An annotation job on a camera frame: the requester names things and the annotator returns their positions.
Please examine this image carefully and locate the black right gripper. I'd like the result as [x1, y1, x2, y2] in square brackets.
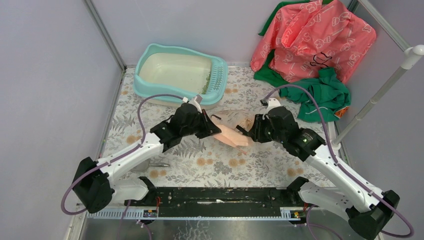
[247, 113, 286, 145]

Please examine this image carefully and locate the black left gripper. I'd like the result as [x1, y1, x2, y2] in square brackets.
[180, 110, 222, 140]

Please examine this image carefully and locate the pink cat litter bag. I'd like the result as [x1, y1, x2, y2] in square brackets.
[210, 110, 255, 155]

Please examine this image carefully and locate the teal litter box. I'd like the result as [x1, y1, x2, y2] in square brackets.
[133, 43, 229, 110]

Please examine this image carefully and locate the grey litter scoop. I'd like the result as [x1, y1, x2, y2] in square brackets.
[130, 160, 170, 173]

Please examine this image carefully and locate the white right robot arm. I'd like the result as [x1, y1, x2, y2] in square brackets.
[236, 106, 400, 240]

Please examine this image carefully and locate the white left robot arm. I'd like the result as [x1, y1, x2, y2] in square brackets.
[71, 103, 222, 213]

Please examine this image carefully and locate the green sweatshirt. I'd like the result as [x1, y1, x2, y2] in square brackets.
[279, 67, 351, 123]

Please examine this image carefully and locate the pink patterned jacket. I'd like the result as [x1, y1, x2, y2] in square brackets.
[250, 0, 376, 84]

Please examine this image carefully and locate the white pole stand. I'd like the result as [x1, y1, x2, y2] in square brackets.
[331, 44, 424, 150]

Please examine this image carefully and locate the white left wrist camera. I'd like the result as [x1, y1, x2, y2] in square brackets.
[182, 94, 203, 113]

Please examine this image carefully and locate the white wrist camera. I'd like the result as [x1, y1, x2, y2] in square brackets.
[182, 94, 203, 113]
[260, 97, 282, 114]

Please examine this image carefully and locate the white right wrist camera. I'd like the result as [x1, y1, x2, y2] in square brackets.
[260, 97, 282, 114]

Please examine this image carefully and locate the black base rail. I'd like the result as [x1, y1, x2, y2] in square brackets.
[125, 187, 310, 219]

